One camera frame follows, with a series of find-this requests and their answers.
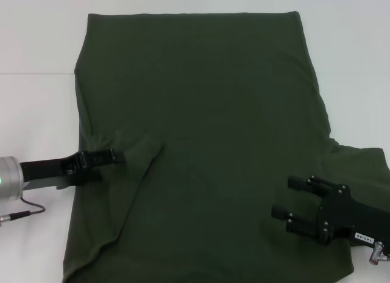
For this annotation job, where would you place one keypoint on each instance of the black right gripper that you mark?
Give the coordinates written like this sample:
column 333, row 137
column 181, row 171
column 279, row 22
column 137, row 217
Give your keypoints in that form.
column 342, row 214

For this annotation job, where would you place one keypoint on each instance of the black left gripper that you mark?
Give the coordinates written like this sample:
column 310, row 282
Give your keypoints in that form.
column 45, row 170

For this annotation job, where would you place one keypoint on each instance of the dark green t-shirt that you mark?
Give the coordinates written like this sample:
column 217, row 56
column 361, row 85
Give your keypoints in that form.
column 213, row 112

